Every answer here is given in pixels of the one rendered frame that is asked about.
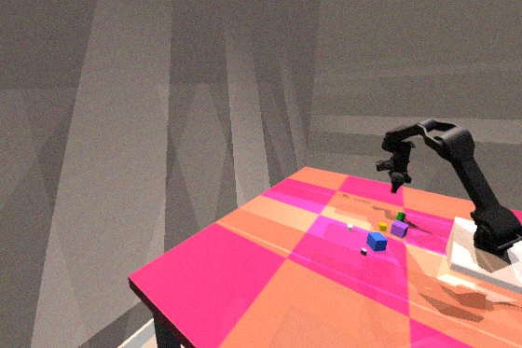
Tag purple block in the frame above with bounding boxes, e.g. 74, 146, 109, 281
390, 220, 408, 239

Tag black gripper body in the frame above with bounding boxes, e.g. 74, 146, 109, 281
390, 155, 412, 184

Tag blue block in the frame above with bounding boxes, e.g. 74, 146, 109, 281
366, 232, 388, 252

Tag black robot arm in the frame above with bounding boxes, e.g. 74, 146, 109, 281
382, 118, 522, 257

